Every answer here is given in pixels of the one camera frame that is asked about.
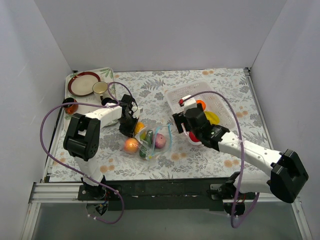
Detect orange fake fruit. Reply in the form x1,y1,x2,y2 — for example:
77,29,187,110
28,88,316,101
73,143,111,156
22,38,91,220
196,100,206,111

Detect red fake apple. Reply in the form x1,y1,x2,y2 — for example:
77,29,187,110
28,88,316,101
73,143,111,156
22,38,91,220
188,131,200,143

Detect yellow fake lemon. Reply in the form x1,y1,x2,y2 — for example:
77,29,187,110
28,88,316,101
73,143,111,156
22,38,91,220
204,111,220,125

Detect white plastic mesh basket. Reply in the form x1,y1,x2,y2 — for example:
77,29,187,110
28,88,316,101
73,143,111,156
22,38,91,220
165,80,236,146

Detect green fake vegetable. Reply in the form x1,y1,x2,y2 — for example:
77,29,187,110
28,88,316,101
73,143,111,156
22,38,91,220
139,130,154,159

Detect clear zip top bag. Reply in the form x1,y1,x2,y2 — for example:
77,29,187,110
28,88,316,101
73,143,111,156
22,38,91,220
122,121,173,160

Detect purple fake onion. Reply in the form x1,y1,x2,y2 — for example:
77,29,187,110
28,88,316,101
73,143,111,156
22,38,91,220
153,133,167,149

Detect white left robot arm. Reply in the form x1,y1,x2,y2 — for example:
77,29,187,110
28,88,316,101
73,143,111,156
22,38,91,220
63,94,139,200

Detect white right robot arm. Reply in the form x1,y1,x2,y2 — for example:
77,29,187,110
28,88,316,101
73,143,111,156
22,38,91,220
173,106,309,204

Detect yellow green fake mango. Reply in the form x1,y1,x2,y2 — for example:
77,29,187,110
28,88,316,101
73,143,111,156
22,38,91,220
134,121,146,139

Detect cream yellow cup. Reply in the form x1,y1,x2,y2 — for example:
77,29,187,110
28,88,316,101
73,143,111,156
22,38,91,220
92,81,109,102

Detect floral table mat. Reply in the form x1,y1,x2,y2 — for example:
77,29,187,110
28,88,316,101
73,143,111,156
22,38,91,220
47,68,281,182

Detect floral serving tray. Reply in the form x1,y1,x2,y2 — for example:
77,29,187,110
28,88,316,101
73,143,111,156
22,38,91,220
64,66,118,129

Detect orange black cup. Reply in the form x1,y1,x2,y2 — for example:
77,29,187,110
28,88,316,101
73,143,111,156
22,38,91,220
62,97,78,115

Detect red rimmed plate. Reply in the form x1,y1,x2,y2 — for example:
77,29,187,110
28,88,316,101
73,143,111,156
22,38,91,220
67,71,101,97

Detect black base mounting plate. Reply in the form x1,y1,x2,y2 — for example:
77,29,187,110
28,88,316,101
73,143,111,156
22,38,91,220
77,176,258,212

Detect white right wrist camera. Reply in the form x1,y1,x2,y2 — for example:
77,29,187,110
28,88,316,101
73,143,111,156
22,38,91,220
178,95,197,112

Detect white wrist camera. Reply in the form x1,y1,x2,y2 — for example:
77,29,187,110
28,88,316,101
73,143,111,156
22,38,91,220
132,105,143,119
178,95,197,112

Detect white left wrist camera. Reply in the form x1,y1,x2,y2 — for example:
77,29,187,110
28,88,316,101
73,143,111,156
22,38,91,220
132,105,143,119

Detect aluminium frame rail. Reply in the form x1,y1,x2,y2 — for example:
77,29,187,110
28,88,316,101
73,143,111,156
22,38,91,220
20,182,81,240

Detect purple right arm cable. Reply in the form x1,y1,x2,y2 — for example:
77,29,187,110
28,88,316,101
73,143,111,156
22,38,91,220
182,90,261,229

